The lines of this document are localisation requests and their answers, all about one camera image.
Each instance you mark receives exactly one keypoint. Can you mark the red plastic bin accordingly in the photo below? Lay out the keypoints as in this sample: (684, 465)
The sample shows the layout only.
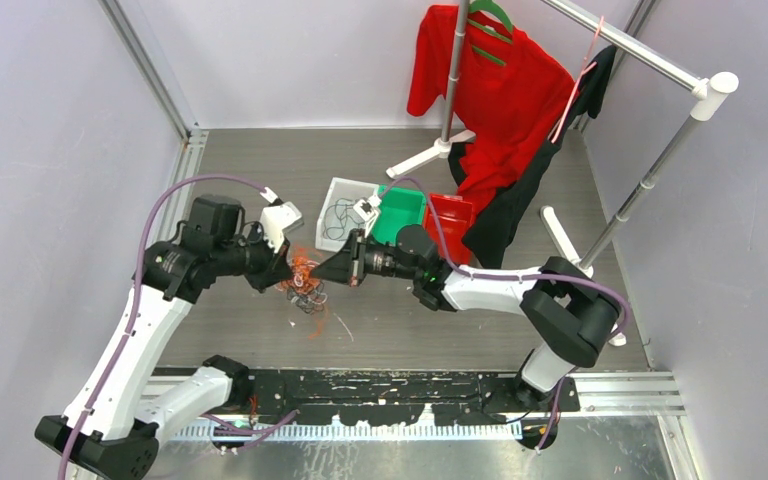
(456, 218)

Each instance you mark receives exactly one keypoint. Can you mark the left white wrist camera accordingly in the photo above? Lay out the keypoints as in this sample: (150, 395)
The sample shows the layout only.
(277, 221)

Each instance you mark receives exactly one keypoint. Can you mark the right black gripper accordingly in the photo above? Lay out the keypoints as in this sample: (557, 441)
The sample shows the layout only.
(348, 266)

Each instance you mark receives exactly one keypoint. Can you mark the aluminium frame rail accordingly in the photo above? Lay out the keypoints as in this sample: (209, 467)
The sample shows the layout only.
(629, 394)

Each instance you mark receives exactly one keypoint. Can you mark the pink clothes hanger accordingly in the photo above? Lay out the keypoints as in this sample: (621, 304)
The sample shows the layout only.
(586, 66)

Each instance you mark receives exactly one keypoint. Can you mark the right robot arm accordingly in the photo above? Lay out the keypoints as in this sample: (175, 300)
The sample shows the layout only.
(573, 316)

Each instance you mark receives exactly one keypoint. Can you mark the green plastic bin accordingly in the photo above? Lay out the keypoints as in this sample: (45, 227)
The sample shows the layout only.
(400, 207)

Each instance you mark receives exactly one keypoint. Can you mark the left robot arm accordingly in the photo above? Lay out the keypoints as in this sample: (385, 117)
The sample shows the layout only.
(108, 431)

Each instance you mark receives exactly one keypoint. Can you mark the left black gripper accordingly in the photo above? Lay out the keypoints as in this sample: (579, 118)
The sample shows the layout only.
(275, 267)

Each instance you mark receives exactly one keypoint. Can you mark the white plastic bin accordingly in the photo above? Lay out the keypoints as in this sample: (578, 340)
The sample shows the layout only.
(336, 218)

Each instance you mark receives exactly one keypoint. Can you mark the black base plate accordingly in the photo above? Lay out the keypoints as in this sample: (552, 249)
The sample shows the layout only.
(391, 397)

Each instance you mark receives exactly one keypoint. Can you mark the black t-shirt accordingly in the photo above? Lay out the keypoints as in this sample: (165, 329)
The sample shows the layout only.
(495, 226)

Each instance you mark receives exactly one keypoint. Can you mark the red t-shirt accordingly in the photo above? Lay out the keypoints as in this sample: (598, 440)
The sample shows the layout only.
(510, 94)

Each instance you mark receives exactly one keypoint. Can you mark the green clothes hanger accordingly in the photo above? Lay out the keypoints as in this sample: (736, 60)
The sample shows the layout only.
(489, 18)

